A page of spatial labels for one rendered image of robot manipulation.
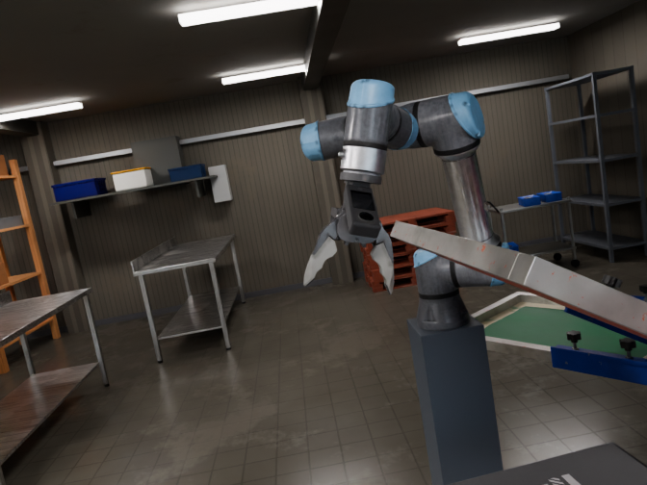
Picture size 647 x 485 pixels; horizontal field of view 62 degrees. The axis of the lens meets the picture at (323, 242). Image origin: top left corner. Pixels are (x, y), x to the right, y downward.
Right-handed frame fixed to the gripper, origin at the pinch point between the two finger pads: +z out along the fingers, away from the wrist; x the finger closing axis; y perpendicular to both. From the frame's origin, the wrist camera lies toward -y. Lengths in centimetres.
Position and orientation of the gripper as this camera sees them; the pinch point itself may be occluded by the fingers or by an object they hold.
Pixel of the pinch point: (349, 292)
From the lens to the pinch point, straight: 91.6
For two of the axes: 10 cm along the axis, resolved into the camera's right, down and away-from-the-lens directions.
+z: -1.2, 9.9, 0.9
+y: -1.5, -1.1, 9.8
